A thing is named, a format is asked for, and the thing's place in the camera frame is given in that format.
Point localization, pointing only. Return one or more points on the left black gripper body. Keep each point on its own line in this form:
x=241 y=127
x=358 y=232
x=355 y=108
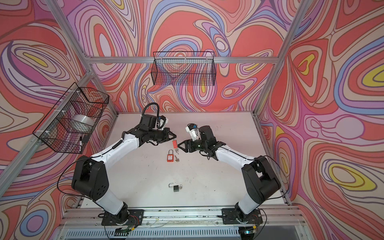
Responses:
x=159 y=136

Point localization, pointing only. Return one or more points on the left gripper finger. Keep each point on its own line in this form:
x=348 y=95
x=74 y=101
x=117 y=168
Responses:
x=169 y=133
x=167 y=139

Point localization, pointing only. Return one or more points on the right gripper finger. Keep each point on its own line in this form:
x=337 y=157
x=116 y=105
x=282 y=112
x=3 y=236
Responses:
x=184 y=149
x=184 y=143

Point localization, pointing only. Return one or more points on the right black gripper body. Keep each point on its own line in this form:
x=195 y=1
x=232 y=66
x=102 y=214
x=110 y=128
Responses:
x=197 y=145

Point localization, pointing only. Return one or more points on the red padlock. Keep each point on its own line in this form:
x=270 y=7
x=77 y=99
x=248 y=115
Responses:
x=170 y=156
x=175 y=144

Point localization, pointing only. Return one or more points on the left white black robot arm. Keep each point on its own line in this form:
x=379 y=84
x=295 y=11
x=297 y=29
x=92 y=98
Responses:
x=91 y=173

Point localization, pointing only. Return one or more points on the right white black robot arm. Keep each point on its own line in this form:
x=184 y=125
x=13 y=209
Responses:
x=260 y=179

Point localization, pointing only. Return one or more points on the small black padlock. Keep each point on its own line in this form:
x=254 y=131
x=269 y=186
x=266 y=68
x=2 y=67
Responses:
x=176 y=188

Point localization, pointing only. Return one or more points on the white tape roll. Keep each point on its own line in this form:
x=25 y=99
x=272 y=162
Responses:
x=82 y=121

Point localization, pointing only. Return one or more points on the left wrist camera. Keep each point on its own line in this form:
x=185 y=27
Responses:
x=162 y=122

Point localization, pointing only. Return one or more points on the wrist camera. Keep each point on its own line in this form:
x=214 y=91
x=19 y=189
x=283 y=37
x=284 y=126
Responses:
x=193 y=130
x=162 y=122

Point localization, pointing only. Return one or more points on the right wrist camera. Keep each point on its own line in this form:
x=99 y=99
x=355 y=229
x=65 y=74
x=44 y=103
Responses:
x=193 y=130

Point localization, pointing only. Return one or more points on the back black wire basket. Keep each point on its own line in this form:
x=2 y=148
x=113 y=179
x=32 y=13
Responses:
x=184 y=68

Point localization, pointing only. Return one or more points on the black wire basket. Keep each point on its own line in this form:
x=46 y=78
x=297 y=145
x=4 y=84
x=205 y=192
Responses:
x=184 y=68
x=58 y=133

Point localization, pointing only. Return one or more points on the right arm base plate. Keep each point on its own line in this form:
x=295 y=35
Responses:
x=232 y=216

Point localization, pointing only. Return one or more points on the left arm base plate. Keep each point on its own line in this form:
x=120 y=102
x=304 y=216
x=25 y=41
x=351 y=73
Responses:
x=129 y=217

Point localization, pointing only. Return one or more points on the left black wire basket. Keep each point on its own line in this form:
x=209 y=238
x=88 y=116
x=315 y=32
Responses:
x=58 y=133

